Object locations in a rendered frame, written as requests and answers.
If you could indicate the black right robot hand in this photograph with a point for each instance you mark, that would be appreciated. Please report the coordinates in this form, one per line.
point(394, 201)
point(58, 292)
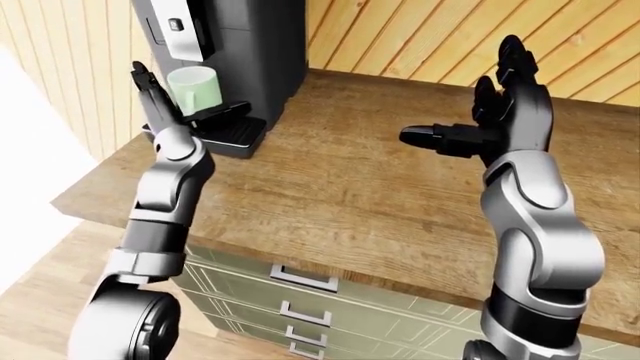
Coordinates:
point(520, 112)

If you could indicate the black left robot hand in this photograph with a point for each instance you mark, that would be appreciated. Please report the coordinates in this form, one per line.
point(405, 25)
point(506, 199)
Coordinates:
point(155, 101)

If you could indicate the dark grey coffee machine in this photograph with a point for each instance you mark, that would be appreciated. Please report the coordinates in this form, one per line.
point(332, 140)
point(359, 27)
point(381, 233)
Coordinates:
point(225, 71)

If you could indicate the olive green drawer cabinet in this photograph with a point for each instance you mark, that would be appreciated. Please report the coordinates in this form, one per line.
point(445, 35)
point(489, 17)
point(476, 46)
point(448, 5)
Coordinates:
point(340, 315)

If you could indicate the pale green ceramic mug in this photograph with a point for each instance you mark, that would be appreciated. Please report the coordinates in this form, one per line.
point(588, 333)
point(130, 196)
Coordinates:
point(195, 92)

